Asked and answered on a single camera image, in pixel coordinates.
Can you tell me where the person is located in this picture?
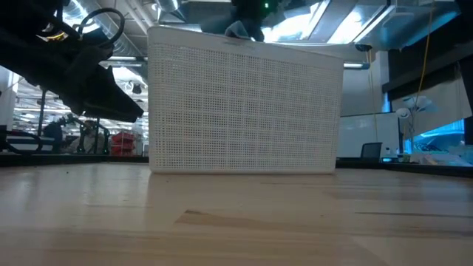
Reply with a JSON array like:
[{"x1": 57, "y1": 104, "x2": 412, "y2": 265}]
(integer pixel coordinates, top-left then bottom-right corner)
[{"x1": 72, "y1": 120, "x2": 106, "y2": 154}]

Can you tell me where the black office chair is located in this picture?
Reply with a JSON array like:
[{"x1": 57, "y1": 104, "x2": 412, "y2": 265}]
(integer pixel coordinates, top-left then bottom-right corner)
[{"x1": 360, "y1": 142, "x2": 384, "y2": 160}]

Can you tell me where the white partition board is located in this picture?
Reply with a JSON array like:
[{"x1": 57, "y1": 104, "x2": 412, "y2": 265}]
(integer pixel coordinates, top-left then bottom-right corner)
[{"x1": 338, "y1": 112, "x2": 400, "y2": 159}]

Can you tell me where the blue glowing screen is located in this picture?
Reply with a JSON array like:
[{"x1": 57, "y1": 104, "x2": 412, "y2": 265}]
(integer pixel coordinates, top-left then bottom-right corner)
[{"x1": 404, "y1": 118, "x2": 466, "y2": 154}]

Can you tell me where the white perforated laundry basket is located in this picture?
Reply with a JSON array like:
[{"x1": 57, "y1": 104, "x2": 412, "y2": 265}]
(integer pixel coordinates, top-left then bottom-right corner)
[{"x1": 146, "y1": 25, "x2": 345, "y2": 175}]

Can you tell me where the black overhead beam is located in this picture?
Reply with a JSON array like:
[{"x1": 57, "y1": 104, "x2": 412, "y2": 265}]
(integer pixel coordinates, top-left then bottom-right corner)
[{"x1": 382, "y1": 10, "x2": 473, "y2": 103}]

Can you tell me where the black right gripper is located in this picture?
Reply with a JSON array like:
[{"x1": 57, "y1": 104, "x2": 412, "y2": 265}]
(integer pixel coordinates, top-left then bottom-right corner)
[{"x1": 231, "y1": 0, "x2": 282, "y2": 42}]

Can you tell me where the black looped cable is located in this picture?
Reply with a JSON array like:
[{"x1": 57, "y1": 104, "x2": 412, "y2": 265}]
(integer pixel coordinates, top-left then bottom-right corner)
[{"x1": 76, "y1": 7, "x2": 126, "y2": 48}]

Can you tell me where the black metal frame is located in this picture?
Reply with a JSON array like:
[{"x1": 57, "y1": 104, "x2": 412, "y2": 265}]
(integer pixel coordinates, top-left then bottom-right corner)
[{"x1": 36, "y1": 88, "x2": 47, "y2": 137}]

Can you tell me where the black frame post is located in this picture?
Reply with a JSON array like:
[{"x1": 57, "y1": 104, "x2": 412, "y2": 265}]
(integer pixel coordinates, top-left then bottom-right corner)
[{"x1": 457, "y1": 58, "x2": 473, "y2": 146}]

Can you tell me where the yellow hanging cable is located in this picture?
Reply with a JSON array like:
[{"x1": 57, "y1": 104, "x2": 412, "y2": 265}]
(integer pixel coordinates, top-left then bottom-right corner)
[{"x1": 415, "y1": 0, "x2": 436, "y2": 112}]

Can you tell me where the grey-blue garment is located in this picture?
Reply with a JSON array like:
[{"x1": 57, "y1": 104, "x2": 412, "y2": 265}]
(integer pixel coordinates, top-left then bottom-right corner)
[{"x1": 201, "y1": 14, "x2": 256, "y2": 41}]

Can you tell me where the rack of red storage bins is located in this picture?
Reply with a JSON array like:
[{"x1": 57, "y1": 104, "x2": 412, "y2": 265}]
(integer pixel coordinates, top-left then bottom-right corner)
[{"x1": 110, "y1": 132, "x2": 137, "y2": 156}]

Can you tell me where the white flower-shaped lamp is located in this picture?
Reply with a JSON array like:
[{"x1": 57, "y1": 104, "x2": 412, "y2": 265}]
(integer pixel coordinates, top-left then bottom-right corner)
[{"x1": 395, "y1": 95, "x2": 433, "y2": 149}]

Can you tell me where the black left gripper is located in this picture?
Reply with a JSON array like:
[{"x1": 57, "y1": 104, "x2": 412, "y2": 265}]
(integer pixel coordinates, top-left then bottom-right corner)
[{"x1": 0, "y1": 27, "x2": 145, "y2": 123}]

